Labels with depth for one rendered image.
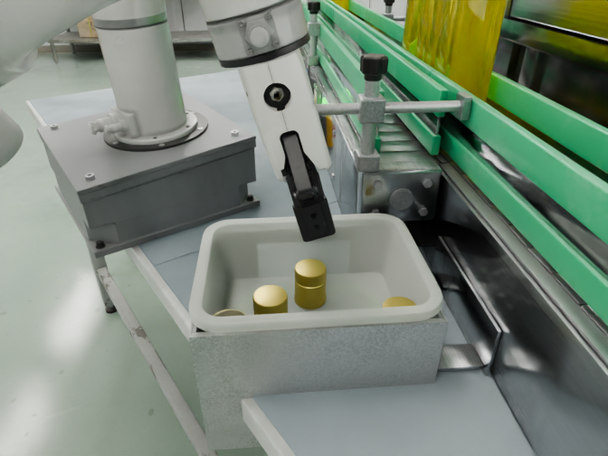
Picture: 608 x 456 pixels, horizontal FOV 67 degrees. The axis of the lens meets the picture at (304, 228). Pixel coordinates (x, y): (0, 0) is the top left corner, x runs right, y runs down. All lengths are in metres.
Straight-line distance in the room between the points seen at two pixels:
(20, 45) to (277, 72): 0.17
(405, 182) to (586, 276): 0.24
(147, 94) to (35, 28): 0.34
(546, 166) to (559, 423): 0.20
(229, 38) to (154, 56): 0.33
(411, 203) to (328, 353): 0.23
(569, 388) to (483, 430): 0.10
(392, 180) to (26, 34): 0.37
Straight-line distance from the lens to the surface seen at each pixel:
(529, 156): 0.44
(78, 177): 0.66
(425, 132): 0.61
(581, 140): 0.51
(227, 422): 0.48
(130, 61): 0.68
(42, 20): 0.36
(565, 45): 0.71
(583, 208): 0.38
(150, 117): 0.70
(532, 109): 0.58
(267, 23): 0.35
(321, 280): 0.48
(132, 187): 0.64
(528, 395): 0.44
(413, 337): 0.42
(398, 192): 0.55
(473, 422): 0.46
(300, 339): 0.40
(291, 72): 0.35
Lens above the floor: 1.10
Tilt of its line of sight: 31 degrees down
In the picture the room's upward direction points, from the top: straight up
